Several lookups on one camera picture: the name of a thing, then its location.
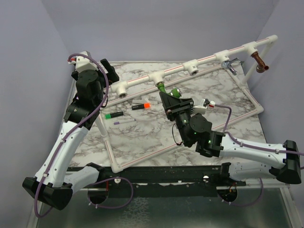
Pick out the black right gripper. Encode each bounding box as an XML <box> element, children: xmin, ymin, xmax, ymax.
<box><xmin>159</xmin><ymin>93</ymin><xmax>194</xmax><ymax>146</ymax></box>

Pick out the green water faucet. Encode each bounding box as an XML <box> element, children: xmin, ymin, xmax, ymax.
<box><xmin>156</xmin><ymin>82</ymin><xmax>182</xmax><ymax>98</ymax></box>

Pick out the white pvc pipe frame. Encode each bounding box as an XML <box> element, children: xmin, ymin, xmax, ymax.
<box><xmin>95</xmin><ymin>34</ymin><xmax>278</xmax><ymax>173</ymax></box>

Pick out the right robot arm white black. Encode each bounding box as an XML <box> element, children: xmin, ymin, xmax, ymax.
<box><xmin>159</xmin><ymin>92</ymin><xmax>302</xmax><ymax>186</ymax></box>

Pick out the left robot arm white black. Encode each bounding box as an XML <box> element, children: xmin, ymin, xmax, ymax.
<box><xmin>22</xmin><ymin>55</ymin><xmax>119</xmax><ymax>210</ymax></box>

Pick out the orange capped black marker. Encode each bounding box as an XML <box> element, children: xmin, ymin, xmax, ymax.
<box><xmin>132</xmin><ymin>103</ymin><xmax>150</xmax><ymax>110</ymax></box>

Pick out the clear plastic bag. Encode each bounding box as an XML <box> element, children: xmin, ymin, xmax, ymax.
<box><xmin>132</xmin><ymin>95</ymin><xmax>158</xmax><ymax>105</ymax></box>

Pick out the green capped black marker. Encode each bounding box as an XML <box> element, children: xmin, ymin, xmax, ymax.
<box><xmin>104</xmin><ymin>111</ymin><xmax>124</xmax><ymax>119</ymax></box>

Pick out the purple capped white pen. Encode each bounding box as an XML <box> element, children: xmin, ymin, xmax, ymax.
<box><xmin>114</xmin><ymin>119</ymin><xmax>136</xmax><ymax>125</ymax></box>

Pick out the grey metal faucet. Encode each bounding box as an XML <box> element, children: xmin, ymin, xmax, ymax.
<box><xmin>221</xmin><ymin>58</ymin><xmax>240</xmax><ymax>76</ymax></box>

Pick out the brown copper faucet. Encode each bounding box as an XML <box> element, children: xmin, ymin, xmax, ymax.
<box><xmin>251</xmin><ymin>51</ymin><xmax>269</xmax><ymax>73</ymax></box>

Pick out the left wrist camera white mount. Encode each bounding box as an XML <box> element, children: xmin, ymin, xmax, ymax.
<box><xmin>68</xmin><ymin>56</ymin><xmax>98</xmax><ymax>73</ymax></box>

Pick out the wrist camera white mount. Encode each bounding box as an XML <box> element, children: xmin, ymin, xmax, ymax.
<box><xmin>68</xmin><ymin>56</ymin><xmax>98</xmax><ymax>73</ymax></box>
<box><xmin>193</xmin><ymin>99</ymin><xmax>216</xmax><ymax>115</ymax></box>

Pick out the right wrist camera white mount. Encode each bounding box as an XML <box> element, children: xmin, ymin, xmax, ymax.
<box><xmin>193</xmin><ymin>99</ymin><xmax>216</xmax><ymax>115</ymax></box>

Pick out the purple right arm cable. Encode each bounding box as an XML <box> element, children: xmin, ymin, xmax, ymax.
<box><xmin>213</xmin><ymin>104</ymin><xmax>304</xmax><ymax>157</ymax></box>

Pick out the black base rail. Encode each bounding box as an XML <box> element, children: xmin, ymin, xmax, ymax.
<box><xmin>89</xmin><ymin>164</ymin><xmax>245</xmax><ymax>198</ymax></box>

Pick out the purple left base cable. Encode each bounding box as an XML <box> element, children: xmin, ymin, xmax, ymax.
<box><xmin>88</xmin><ymin>177</ymin><xmax>134</xmax><ymax>210</ymax></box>

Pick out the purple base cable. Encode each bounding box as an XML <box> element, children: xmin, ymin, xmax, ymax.
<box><xmin>220</xmin><ymin>178</ymin><xmax>265</xmax><ymax>207</ymax></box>
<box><xmin>88</xmin><ymin>177</ymin><xmax>134</xmax><ymax>210</ymax></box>

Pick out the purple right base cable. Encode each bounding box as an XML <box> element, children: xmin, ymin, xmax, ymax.
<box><xmin>220</xmin><ymin>178</ymin><xmax>265</xmax><ymax>207</ymax></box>

